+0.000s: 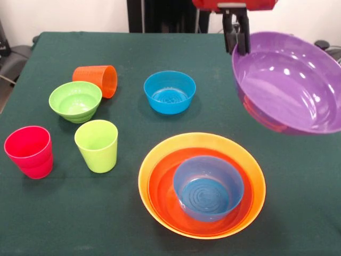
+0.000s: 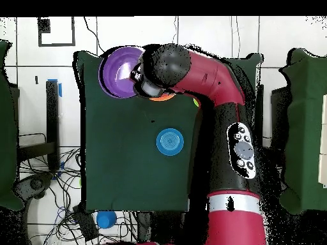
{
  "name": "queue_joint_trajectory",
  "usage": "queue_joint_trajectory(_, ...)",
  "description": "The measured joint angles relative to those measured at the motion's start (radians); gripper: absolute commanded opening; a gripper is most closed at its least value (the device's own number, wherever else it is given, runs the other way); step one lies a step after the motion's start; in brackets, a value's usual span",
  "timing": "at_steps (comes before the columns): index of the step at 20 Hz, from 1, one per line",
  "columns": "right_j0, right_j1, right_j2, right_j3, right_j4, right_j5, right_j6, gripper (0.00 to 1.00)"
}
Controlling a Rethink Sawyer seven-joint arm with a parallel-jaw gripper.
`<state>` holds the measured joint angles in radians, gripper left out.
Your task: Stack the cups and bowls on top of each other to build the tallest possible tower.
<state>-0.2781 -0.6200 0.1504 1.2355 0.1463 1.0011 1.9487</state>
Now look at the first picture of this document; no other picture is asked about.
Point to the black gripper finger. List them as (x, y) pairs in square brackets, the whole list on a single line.
[(229, 34), (243, 34)]

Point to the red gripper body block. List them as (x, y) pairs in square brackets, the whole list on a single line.
[(234, 4)]

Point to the purple plastic bowl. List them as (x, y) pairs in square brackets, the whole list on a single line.
[(287, 88)]

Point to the blue plastic bowl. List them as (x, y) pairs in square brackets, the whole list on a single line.
[(170, 101), (207, 197)]

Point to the orange-red plastic cup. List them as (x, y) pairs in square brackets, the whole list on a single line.
[(90, 76)]

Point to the orange plastic bowl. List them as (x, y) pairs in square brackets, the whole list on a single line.
[(145, 170)]

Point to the red-orange plastic bowl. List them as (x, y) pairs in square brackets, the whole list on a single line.
[(162, 192)]

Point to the crimson pink plastic cup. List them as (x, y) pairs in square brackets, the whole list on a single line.
[(29, 154)]

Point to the green plastic bowl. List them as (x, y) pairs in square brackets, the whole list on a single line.
[(76, 102)]

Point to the green plastic cup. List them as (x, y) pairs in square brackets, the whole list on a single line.
[(97, 153)]

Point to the dark green tablecloth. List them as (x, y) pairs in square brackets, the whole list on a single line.
[(80, 213)]

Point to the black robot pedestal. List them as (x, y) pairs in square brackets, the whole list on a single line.
[(170, 16)]

